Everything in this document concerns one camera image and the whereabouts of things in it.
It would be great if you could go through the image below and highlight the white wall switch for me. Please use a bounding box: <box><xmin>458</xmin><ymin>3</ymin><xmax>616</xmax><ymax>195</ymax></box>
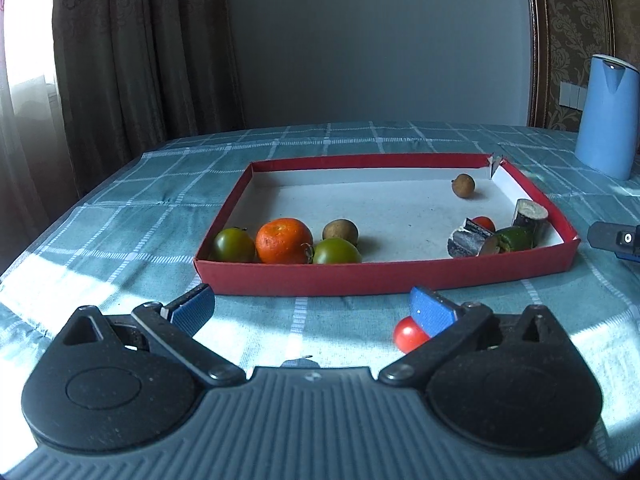
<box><xmin>560</xmin><ymin>81</ymin><xmax>588</xmax><ymax>109</ymax></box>

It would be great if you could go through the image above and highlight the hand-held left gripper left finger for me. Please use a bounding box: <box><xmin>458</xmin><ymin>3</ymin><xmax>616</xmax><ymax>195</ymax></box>
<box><xmin>52</xmin><ymin>282</ymin><xmax>248</xmax><ymax>388</ymax></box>

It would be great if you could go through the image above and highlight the brown kiwi fruit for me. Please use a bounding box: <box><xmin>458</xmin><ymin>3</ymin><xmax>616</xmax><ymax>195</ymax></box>
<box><xmin>322</xmin><ymin>219</ymin><xmax>360</xmax><ymax>247</ymax></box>

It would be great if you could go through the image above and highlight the blue electric kettle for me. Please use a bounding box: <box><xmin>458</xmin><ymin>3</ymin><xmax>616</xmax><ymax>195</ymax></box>
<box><xmin>574</xmin><ymin>53</ymin><xmax>640</xmax><ymax>181</ymax></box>

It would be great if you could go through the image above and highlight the orange tangerine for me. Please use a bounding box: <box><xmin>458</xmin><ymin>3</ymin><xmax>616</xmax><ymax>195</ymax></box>
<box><xmin>255</xmin><ymin>218</ymin><xmax>314</xmax><ymax>264</ymax></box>

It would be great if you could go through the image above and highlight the green cut fruit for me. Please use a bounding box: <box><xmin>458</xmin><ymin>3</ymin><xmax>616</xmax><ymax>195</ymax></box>
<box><xmin>482</xmin><ymin>226</ymin><xmax>536</xmax><ymax>255</ymax></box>

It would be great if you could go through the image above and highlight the sheer white curtain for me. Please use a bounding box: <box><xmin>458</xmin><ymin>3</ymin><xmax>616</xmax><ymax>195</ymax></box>
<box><xmin>0</xmin><ymin>0</ymin><xmax>81</xmax><ymax>281</ymax></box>

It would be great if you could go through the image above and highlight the brown patterned curtain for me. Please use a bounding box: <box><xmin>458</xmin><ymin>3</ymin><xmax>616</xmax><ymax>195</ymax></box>
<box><xmin>52</xmin><ymin>0</ymin><xmax>246</xmax><ymax>201</ymax></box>

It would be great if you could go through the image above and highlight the ornate wooden wall frame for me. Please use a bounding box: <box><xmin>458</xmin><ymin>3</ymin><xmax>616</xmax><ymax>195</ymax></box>
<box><xmin>522</xmin><ymin>0</ymin><xmax>618</xmax><ymax>131</ymax></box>

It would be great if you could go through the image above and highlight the green tomato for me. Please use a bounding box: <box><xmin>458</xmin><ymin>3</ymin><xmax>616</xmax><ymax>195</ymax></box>
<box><xmin>312</xmin><ymin>238</ymin><xmax>362</xmax><ymax>265</ymax></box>
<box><xmin>212</xmin><ymin>227</ymin><xmax>257</xmax><ymax>263</ymax></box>

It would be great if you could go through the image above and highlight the brown longan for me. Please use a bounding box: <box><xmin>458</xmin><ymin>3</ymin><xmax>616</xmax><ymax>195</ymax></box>
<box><xmin>451</xmin><ymin>173</ymin><xmax>476</xmax><ymax>199</ymax></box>

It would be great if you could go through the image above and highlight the red cardboard box tray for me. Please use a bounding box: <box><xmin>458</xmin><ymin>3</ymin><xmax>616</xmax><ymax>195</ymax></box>
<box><xmin>194</xmin><ymin>152</ymin><xmax>582</xmax><ymax>297</ymax></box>

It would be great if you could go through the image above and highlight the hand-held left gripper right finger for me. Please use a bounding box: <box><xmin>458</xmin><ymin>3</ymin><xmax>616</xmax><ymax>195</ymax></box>
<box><xmin>377</xmin><ymin>286</ymin><xmax>578</xmax><ymax>387</ymax></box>

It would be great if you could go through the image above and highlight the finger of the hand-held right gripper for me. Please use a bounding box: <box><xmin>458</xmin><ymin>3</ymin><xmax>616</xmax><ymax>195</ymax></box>
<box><xmin>587</xmin><ymin>220</ymin><xmax>640</xmax><ymax>262</ymax></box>

